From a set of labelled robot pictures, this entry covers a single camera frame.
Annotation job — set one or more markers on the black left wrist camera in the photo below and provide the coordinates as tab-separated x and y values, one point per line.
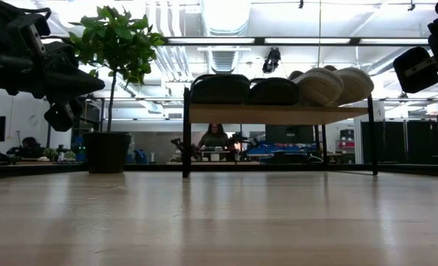
60	116

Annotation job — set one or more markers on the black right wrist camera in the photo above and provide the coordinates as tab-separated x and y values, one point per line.
416	70

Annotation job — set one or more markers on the green potted plant black pot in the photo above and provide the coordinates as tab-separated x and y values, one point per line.
115	40

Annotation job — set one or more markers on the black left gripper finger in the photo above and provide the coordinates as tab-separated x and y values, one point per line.
74	79

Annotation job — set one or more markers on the black rubber slide sandal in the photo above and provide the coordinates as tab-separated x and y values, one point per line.
274	92
220	88

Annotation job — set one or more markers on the blue storage bins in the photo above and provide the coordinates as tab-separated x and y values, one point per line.
289	149

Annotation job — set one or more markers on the person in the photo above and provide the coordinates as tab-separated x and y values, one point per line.
214	138
30	146

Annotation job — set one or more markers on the black background monitor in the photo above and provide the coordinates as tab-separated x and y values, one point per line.
289	133

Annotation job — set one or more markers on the black metal background table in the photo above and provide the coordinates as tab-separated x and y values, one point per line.
93	99

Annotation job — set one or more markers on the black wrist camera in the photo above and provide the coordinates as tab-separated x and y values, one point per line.
416	70
60	116

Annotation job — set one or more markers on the wooden shelf black metal frame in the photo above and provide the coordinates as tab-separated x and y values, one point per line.
270	114

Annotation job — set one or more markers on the black aluminium table frame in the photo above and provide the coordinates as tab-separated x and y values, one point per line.
148	167

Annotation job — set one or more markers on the black partition panels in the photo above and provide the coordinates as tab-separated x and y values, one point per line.
407	140

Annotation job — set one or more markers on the grey rubber slide sandal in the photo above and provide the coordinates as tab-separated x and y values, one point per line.
320	86
357	85

